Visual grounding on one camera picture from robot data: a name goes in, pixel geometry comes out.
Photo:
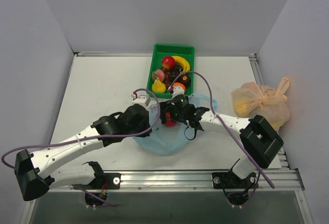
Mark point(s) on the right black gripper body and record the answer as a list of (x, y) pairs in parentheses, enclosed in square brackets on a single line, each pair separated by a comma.
[(167, 112)]

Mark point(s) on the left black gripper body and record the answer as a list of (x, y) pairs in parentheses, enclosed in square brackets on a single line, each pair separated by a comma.
[(145, 120)]

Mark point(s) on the red apple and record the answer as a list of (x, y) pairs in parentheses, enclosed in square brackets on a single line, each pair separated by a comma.
[(169, 122)]

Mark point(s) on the orange fruit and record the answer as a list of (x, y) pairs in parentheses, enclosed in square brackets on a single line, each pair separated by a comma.
[(176, 84)]

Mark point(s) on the dark mangosteen fruit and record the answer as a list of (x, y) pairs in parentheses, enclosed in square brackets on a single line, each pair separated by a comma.
[(185, 80)]

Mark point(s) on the blue printed plastic bag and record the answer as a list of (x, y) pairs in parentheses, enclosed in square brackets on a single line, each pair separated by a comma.
[(167, 140)]

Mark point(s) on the yellow banana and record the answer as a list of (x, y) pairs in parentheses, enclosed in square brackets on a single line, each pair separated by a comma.
[(182, 62)]

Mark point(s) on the red pomegranate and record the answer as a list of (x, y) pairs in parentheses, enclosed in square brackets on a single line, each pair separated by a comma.
[(168, 62)]

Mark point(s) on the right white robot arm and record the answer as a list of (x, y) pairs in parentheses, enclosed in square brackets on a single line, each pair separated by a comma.
[(257, 139)]

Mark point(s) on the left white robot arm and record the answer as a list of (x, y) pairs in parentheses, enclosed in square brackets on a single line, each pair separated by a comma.
[(39, 171)]

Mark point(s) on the dark purple fruit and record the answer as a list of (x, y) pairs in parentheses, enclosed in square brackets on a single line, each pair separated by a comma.
[(174, 72)]

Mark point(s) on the peach fruit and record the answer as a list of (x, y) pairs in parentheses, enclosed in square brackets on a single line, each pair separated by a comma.
[(158, 75)]

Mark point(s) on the orange plastic bag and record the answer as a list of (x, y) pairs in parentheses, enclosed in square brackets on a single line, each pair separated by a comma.
[(252, 99)]

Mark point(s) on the red grape bunch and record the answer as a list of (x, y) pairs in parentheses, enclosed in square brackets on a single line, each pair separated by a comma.
[(167, 77)]

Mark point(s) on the yellow pear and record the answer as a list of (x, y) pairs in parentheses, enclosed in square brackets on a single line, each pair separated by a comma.
[(158, 86)]

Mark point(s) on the green plastic tray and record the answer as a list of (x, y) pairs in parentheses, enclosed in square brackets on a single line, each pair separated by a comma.
[(162, 50)]

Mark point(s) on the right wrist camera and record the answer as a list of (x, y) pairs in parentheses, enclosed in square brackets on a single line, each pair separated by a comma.
[(176, 91)]

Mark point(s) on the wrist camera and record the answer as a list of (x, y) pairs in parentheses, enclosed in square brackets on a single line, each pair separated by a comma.
[(142, 100), (176, 91)]

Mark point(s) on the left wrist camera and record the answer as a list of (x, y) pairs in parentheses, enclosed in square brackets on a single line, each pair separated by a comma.
[(142, 100)]

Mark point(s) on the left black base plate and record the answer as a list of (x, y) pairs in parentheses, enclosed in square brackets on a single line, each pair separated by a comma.
[(107, 181)]

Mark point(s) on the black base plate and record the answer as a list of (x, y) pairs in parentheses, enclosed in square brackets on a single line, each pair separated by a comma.
[(226, 180), (107, 181)]

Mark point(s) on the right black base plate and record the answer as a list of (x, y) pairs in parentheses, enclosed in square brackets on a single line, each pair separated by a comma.
[(226, 180)]

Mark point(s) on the aluminium front rail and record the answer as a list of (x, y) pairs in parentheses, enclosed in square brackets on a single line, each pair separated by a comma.
[(156, 181)]

